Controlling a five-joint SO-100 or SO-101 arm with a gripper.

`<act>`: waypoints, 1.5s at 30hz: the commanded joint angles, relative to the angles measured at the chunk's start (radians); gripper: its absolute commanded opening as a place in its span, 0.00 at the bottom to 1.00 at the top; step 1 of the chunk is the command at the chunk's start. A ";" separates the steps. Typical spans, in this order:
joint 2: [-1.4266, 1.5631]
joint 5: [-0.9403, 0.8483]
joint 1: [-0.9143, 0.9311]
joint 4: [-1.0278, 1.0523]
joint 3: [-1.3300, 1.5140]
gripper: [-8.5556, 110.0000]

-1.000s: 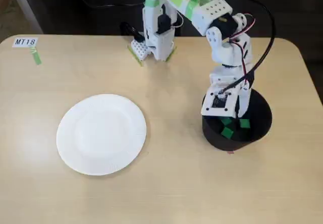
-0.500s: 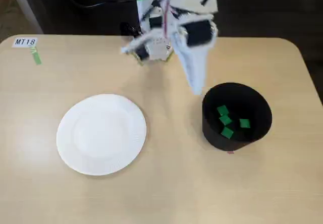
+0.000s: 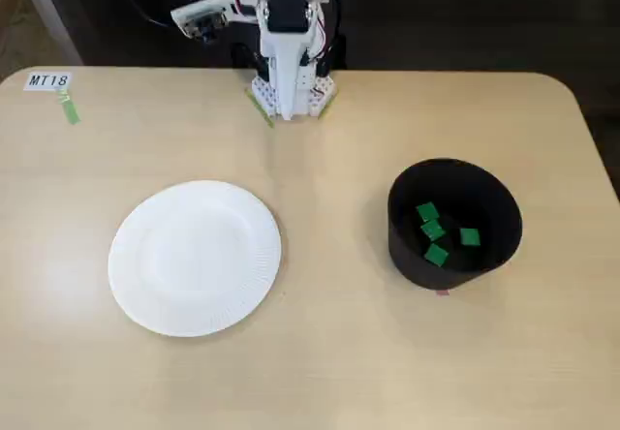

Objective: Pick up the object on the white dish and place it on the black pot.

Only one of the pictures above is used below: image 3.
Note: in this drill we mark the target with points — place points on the green tape strip with writing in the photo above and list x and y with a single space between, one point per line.
69 108

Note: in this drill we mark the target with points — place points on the black pot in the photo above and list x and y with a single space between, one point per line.
412 270

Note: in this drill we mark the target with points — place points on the white MT18 label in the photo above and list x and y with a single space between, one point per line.
47 81

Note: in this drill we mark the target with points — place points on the red tape piece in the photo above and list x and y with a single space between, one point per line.
443 293

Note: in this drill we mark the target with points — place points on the long green tape strip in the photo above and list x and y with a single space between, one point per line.
259 108

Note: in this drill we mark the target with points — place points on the white paper plate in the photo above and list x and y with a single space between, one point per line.
194 260

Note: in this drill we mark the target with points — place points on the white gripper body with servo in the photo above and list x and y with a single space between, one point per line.
285 64

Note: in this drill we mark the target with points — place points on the white metal pole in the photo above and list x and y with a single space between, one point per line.
51 18

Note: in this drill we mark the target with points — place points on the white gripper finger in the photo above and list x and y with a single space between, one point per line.
288 86

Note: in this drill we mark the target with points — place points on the green cube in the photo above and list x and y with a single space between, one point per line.
432 230
427 211
470 236
436 254

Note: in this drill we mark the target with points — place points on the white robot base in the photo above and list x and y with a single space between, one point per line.
261 93

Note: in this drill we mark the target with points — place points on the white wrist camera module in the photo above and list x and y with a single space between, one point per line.
198 13

